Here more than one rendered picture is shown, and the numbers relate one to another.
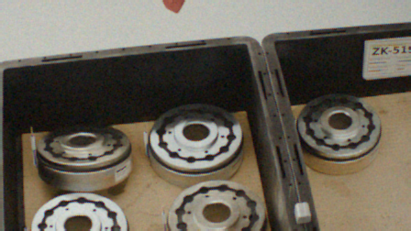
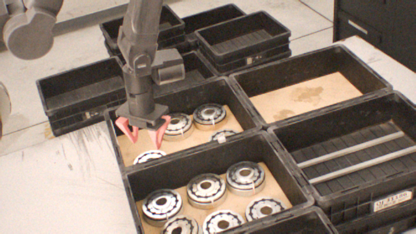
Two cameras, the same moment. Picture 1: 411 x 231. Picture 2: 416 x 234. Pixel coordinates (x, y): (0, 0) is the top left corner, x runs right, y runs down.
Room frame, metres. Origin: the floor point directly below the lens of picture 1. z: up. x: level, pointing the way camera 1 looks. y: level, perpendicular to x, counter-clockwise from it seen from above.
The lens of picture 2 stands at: (0.89, 0.89, 1.80)
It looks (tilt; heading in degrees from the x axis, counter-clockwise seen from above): 37 degrees down; 260
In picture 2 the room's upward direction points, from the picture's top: 9 degrees counter-clockwise
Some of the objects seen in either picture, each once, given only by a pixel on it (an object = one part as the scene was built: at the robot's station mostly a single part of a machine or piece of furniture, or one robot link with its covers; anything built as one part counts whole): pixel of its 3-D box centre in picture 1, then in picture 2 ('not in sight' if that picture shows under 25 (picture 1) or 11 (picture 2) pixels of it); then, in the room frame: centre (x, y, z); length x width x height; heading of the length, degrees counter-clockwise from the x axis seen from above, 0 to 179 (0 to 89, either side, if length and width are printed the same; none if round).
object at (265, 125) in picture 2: not in sight; (306, 84); (0.36, -0.30, 0.92); 0.40 x 0.30 x 0.02; 3
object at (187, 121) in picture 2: not in sight; (175, 123); (0.77, -0.36, 0.86); 0.10 x 0.10 x 0.01
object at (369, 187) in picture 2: not in sight; (361, 142); (0.35, 0.00, 0.92); 0.40 x 0.30 x 0.02; 3
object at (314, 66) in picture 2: not in sight; (306, 98); (0.36, -0.30, 0.87); 0.40 x 0.30 x 0.11; 3
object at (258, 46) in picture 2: not in sight; (244, 70); (0.26, -1.29, 0.37); 0.40 x 0.30 x 0.45; 8
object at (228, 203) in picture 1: (216, 214); (205, 186); (0.75, -0.06, 0.86); 0.05 x 0.05 x 0.01
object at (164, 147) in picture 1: (196, 137); (161, 203); (0.87, -0.04, 0.86); 0.10 x 0.10 x 0.01
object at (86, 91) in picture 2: not in sight; (95, 121); (1.05, -1.19, 0.37); 0.40 x 0.30 x 0.45; 8
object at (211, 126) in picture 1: (195, 133); (161, 202); (0.87, -0.04, 0.86); 0.05 x 0.05 x 0.01
